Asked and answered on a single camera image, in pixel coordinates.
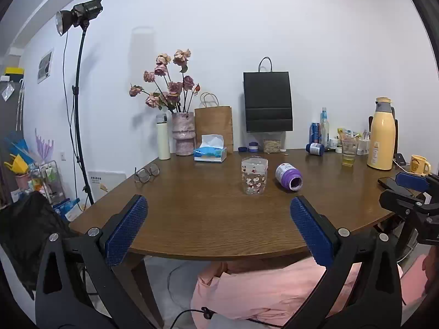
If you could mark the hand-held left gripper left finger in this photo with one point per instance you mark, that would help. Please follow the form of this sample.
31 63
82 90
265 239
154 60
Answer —
126 230

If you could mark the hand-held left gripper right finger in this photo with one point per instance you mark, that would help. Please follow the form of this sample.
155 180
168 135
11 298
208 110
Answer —
312 234

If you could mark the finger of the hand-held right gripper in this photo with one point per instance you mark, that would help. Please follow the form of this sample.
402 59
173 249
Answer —
411 181
398 201

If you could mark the clear patterned cup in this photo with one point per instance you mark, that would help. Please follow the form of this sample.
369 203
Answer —
254 178

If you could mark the pink cup of utensils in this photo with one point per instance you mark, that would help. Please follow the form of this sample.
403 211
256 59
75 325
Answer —
19 171

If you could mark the person's right hand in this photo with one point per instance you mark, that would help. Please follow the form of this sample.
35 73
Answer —
431 270

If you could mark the yellow mug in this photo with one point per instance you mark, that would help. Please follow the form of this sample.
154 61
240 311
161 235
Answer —
419 164

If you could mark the black smartphone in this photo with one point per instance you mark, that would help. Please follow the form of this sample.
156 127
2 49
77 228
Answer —
387 182

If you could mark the white board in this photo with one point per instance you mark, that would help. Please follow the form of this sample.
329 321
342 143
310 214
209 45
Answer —
106 183

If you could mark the yellow thermos jug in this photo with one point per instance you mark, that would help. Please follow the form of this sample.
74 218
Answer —
380 137

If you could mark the eyeglasses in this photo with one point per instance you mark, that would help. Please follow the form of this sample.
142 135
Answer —
147 174

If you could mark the purple plastic bottle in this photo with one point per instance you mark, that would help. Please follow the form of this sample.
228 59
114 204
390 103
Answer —
288 177

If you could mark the blue packet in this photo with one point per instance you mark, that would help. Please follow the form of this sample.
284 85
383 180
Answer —
67 209

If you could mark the glass with yellow liquid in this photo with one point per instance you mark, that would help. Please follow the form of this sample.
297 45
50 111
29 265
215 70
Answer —
349 154

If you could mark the pink jacket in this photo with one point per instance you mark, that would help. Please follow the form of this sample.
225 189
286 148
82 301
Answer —
267 291

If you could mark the snack packets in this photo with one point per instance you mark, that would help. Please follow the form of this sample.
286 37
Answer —
348 133

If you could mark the white bottle with blue cap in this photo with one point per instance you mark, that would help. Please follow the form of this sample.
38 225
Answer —
315 149

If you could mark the black cloth bag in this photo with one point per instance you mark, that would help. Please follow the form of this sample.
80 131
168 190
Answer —
31 233

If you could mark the clear jar of oats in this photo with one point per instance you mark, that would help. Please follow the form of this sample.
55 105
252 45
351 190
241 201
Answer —
273 144

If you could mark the white thermos bottle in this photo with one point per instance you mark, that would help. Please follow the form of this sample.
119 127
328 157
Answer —
163 138

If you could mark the clear plastic bottle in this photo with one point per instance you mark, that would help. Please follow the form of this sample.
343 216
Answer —
324 128

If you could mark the blue drink can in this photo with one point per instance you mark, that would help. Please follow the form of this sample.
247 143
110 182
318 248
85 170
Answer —
314 133

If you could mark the small blue lidded jar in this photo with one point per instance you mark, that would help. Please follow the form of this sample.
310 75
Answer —
253 147

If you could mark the pink marbled vase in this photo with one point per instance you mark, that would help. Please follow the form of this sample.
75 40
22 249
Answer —
183 133

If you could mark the blue tissue box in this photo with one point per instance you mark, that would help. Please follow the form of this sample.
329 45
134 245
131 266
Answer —
210 153

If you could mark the purple plastic hanger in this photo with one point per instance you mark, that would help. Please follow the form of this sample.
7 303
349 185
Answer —
44 145

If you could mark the black light stand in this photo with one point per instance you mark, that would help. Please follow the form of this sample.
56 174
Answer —
78 116

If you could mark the brown paper bag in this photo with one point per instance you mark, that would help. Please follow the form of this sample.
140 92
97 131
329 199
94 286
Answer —
214 128

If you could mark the black paper bag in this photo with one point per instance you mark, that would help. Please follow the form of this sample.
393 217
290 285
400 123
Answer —
268 101

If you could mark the dried pink roses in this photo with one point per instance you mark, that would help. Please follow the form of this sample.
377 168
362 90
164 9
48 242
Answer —
171 89

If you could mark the black studio light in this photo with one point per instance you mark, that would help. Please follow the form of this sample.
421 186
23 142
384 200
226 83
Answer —
82 12

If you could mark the wall poster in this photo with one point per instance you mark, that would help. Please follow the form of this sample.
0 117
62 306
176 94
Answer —
45 65

